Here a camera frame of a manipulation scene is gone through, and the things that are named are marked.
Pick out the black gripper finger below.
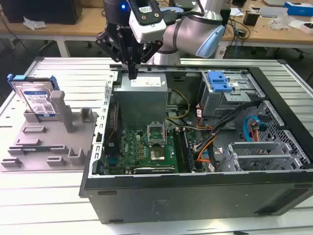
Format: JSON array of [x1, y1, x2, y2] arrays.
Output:
[[132, 40, 163, 80], [95, 31, 133, 80]]

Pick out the hard disk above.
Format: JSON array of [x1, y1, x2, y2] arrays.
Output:
[[6, 74, 61, 118]]

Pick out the long wooden desk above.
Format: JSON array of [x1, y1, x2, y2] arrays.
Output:
[[0, 0, 313, 46]]

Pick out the grey power supply unit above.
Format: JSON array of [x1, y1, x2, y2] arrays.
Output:
[[112, 73, 169, 123]]

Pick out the large black box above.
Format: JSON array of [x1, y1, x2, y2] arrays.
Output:
[[7, 0, 83, 25]]

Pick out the blue plastic drive latch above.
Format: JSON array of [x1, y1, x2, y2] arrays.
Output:
[[207, 70, 232, 94]]

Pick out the metal socket cover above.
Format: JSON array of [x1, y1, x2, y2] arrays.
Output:
[[146, 122, 169, 147]]

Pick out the crumpled white plastic bag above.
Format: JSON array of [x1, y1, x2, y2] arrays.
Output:
[[23, 16, 47, 31]]

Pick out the black speaker box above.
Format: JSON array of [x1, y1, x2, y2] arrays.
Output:
[[221, 6, 232, 27]]

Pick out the grey optical drive cage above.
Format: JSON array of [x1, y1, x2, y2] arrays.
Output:
[[197, 70, 266, 118]]

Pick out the white paper sheet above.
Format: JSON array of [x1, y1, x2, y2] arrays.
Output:
[[229, 7, 245, 18]]

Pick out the green motherboard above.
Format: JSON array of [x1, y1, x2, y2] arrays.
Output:
[[104, 127, 203, 174]]

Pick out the CPU socket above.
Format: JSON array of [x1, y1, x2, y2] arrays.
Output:
[[149, 145, 165, 162]]

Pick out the black RAM slot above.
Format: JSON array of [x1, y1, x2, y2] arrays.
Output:
[[173, 129, 187, 172], [181, 129, 196, 172]]

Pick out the small black cube box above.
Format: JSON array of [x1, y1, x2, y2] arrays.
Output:
[[243, 11, 260, 26]]

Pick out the grey plastic parts rack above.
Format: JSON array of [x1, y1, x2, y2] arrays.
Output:
[[0, 90, 100, 172]]

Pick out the black graphics card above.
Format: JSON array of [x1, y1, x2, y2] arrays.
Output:
[[133, 166, 176, 175]]

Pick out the grey flat box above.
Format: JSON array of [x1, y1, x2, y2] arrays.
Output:
[[259, 6, 289, 18]]

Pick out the clear plastic packaging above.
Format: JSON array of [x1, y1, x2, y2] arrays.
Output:
[[268, 13, 294, 30]]

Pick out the white box black insert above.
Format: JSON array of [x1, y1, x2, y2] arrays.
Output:
[[293, 21, 313, 34]]

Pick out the black PC case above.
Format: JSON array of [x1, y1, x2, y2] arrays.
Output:
[[78, 64, 313, 225]]

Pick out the blue cardboard box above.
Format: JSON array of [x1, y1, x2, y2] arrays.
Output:
[[283, 1, 313, 17]]

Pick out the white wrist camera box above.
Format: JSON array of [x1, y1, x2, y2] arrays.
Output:
[[129, 3, 167, 44]]

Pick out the yellow power wires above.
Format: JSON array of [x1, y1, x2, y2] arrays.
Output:
[[166, 89, 191, 121]]

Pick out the blue network cable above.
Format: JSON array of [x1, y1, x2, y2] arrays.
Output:
[[233, 22, 240, 59]]

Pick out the multicolour power wire bundle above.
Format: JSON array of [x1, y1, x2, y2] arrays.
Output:
[[195, 123, 213, 132]]

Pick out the black cable bundle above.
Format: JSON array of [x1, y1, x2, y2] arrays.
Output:
[[195, 100, 266, 152]]

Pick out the blue data wire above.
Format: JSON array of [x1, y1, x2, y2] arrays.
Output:
[[243, 116, 260, 142]]

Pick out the orange flat wire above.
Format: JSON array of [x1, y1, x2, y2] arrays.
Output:
[[197, 141, 216, 164]]

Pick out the orange power wire black plug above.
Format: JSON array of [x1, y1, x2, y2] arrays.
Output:
[[251, 123, 261, 142]]

